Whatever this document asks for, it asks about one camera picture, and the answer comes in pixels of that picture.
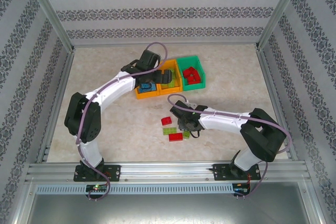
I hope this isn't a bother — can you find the green plastic bin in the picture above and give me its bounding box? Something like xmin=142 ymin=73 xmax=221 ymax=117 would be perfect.
xmin=175 ymin=55 xmax=207 ymax=92

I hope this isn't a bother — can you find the grey metal plate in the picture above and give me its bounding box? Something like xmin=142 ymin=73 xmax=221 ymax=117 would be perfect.
xmin=25 ymin=194 xmax=320 ymax=224

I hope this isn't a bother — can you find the aluminium back rail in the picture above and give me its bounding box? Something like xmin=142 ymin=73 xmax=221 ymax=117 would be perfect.
xmin=70 ymin=40 xmax=260 ymax=49

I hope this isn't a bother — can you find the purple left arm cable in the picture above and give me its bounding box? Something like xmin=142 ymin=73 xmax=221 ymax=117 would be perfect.
xmin=75 ymin=41 xmax=169 ymax=204

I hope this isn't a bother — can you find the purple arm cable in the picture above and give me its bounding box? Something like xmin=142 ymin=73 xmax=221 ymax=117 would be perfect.
xmin=167 ymin=93 xmax=292 ymax=201
xmin=75 ymin=41 xmax=169 ymax=204

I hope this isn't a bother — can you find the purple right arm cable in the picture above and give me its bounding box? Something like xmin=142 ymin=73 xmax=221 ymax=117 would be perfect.
xmin=167 ymin=93 xmax=292 ymax=201

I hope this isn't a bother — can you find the aluminium mounting rail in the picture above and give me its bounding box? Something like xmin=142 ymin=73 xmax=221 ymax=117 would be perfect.
xmin=25 ymin=161 xmax=309 ymax=183

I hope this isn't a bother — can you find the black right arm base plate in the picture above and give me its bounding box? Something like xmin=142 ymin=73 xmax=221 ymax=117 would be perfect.
xmin=213 ymin=163 xmax=261 ymax=182

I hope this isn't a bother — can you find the slotted grey cable duct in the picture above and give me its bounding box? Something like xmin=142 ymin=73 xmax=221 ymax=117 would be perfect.
xmin=35 ymin=183 xmax=235 ymax=195

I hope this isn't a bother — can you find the aluminium side rail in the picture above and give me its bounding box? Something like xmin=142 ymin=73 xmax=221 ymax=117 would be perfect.
xmin=255 ymin=47 xmax=299 ymax=162
xmin=36 ymin=49 xmax=77 ymax=163

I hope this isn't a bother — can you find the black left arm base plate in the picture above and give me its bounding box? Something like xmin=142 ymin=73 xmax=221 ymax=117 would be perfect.
xmin=74 ymin=164 xmax=122 ymax=183

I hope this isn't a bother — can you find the aluminium frame post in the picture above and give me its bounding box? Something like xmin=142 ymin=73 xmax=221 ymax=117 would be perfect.
xmin=299 ymin=179 xmax=333 ymax=224
xmin=5 ymin=176 xmax=36 ymax=224
xmin=256 ymin=0 xmax=307 ymax=51
xmin=22 ymin=0 xmax=76 ymax=53

